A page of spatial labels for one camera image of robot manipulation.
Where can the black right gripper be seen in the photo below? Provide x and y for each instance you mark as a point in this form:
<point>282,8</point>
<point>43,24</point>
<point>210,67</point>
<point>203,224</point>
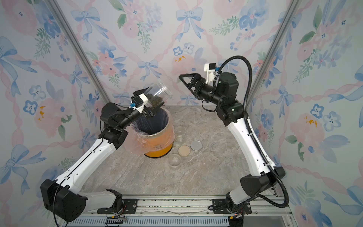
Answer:
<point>199,79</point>

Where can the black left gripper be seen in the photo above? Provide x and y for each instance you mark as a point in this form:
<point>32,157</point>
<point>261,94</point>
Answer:
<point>148,114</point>

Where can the glass jar with tea leaves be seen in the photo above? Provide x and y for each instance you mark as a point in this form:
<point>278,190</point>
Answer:
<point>180,134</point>

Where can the beige jar lid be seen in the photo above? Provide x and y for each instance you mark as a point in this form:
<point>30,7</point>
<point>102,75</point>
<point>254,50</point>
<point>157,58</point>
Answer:
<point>184,151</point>

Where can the grey metal jar lid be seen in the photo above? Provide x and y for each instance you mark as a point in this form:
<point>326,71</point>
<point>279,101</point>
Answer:
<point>196,145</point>

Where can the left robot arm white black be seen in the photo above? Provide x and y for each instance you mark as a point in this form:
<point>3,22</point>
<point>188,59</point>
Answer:
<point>62,196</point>

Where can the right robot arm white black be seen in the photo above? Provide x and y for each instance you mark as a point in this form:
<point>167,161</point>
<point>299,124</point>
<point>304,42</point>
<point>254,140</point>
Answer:
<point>263,172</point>

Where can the orange trash bin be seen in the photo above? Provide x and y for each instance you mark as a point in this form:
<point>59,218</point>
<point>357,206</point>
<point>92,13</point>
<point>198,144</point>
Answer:
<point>157,136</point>

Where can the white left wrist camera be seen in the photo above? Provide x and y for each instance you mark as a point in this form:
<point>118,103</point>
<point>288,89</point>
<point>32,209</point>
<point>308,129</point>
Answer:
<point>138,102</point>

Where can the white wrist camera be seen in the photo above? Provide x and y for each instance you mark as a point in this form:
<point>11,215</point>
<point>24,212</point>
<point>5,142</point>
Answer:
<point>138,102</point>
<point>210,70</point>

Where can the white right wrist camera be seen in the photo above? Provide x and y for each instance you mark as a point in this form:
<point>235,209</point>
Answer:
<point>210,70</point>

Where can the aluminium frame rail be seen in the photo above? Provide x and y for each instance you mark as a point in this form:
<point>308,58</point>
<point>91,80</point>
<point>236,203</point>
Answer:
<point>184,211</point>

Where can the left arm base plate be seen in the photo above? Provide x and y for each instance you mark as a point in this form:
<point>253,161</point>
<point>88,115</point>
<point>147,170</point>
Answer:
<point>124,206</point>

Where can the right aluminium corner post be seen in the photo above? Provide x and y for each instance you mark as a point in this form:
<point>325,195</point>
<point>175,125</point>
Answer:
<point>282,30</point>

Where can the aluminium corner post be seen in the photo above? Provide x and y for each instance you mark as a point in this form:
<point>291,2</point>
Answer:
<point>282,30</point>
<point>65,26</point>

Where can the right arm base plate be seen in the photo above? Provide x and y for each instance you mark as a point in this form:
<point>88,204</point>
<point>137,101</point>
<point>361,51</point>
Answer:
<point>226,206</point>

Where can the left aluminium corner post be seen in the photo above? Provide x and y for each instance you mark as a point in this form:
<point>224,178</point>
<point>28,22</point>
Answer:
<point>65,26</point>

